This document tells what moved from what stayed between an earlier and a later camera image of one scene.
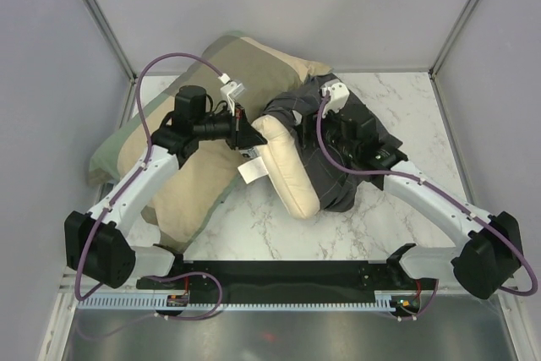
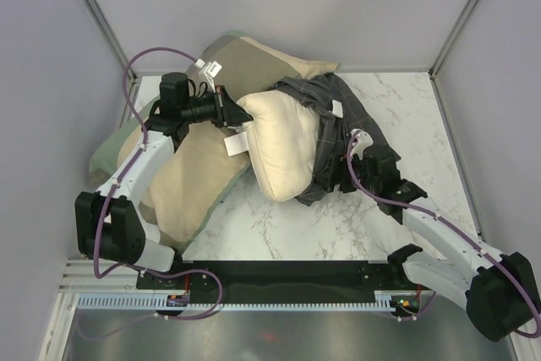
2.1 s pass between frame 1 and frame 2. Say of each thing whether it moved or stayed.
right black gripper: moved
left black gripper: moved
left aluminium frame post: stayed
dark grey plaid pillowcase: moved
